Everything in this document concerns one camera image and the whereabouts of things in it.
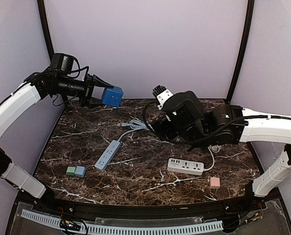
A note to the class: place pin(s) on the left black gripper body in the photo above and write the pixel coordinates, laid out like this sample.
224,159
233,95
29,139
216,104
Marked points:
89,88

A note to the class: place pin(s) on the black frame post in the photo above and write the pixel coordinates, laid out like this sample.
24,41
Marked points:
45,27
242,49

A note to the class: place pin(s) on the grey slotted cable duct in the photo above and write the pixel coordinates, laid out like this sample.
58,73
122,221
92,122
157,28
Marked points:
107,226

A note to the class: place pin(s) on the light blue power strip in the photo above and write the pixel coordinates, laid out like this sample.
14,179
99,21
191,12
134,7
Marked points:
107,155

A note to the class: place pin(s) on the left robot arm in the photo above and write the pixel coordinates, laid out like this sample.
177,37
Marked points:
35,88

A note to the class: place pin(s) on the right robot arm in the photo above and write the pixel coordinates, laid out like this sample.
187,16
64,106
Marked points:
185,117

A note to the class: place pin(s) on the light blue plug adapter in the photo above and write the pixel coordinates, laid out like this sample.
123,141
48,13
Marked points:
80,171

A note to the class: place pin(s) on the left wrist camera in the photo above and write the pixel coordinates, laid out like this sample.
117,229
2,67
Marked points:
62,62

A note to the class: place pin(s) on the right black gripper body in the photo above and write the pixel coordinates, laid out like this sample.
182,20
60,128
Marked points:
158,126

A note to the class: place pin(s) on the pink plug adapter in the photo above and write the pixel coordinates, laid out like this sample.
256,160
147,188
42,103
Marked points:
214,182

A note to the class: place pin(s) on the black front rail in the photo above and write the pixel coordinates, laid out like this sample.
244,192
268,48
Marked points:
218,209

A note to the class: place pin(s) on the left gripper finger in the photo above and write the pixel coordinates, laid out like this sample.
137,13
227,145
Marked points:
94,102
101,83

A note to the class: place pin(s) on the green plug adapter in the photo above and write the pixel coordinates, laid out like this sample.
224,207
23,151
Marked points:
70,171

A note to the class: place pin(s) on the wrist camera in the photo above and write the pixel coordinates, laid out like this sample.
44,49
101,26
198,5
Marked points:
62,62
162,94

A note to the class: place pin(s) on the left black frame post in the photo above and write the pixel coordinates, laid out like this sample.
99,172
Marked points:
45,27

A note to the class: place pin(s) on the blue cube socket adapter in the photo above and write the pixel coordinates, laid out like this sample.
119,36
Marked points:
112,96

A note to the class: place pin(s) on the right black frame post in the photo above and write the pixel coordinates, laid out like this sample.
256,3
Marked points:
242,49

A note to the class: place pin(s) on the white power strip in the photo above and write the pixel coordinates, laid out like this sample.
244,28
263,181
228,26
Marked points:
186,167

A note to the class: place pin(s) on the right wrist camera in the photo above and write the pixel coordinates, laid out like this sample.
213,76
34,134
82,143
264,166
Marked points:
162,94

